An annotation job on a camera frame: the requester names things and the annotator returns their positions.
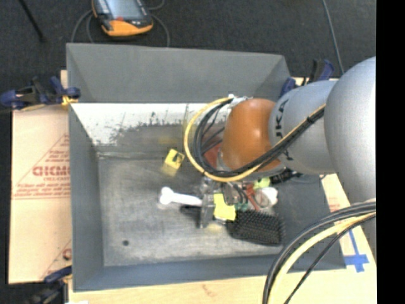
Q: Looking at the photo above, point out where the white toy bone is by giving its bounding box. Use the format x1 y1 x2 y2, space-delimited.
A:
158 186 204 211

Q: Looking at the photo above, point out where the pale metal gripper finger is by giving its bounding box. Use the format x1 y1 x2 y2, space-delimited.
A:
199 176 220 200
198 200 216 229

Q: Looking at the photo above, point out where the black bristle brush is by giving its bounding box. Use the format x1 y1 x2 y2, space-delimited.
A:
179 203 285 247

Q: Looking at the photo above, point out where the brown cardboard board red print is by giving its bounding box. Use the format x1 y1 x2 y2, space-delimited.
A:
8 105 73 285

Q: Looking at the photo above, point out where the yellow block with black print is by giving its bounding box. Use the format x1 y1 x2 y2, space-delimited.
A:
160 148 186 177

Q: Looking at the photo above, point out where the yellow sponge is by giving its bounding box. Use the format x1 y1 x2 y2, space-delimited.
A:
213 193 237 222

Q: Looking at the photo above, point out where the grey metal bin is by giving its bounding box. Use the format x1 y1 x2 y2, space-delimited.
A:
65 42 347 293

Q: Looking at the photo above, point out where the black cylinder on white bracket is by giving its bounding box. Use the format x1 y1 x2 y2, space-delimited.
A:
258 168 302 207

